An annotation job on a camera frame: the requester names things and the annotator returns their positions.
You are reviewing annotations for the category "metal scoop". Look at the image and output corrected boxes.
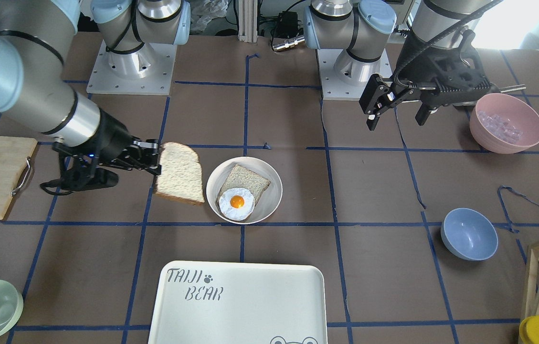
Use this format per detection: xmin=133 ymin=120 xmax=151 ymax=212
xmin=489 ymin=83 xmax=527 ymax=94

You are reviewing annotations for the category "cream bear serving tray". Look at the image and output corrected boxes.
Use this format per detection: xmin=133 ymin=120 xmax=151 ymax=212
xmin=148 ymin=260 xmax=328 ymax=344

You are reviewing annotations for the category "bread slice on plate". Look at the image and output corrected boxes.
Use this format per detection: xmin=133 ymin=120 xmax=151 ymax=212
xmin=218 ymin=165 xmax=271 ymax=203

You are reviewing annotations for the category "bread slice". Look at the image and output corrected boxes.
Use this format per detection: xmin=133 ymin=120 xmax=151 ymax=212
xmin=218 ymin=165 xmax=271 ymax=203
xmin=153 ymin=142 xmax=205 ymax=205

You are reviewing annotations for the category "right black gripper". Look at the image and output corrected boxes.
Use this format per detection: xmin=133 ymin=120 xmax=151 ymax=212
xmin=40 ymin=110 xmax=162 ymax=195

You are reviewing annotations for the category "aluminium frame post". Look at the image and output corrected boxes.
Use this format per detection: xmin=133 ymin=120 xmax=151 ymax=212
xmin=234 ymin=0 xmax=259 ymax=44

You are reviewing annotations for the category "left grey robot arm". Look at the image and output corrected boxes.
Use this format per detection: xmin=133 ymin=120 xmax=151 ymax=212
xmin=304 ymin=0 xmax=499 ymax=131

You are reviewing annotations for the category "pink bowl with ice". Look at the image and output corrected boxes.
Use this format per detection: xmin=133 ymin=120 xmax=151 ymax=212
xmin=469 ymin=93 xmax=539 ymax=154

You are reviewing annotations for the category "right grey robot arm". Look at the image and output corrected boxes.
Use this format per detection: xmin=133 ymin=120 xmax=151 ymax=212
xmin=0 ymin=0 xmax=190 ymax=195

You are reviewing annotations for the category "cream round plate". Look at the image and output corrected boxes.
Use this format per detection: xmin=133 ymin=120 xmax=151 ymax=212
xmin=205 ymin=157 xmax=283 ymax=225

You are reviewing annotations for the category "blue bowl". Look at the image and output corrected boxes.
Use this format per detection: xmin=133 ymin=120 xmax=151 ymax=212
xmin=440 ymin=208 xmax=498 ymax=261

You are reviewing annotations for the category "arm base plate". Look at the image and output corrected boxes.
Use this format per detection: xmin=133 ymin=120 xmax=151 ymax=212
xmin=317 ymin=49 xmax=393 ymax=101
xmin=86 ymin=42 xmax=177 ymax=96

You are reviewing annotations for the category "fried egg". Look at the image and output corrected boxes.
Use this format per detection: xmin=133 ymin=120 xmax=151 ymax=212
xmin=218 ymin=189 xmax=255 ymax=222

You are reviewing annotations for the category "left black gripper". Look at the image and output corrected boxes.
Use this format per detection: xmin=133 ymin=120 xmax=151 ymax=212
xmin=359 ymin=29 xmax=500 ymax=131

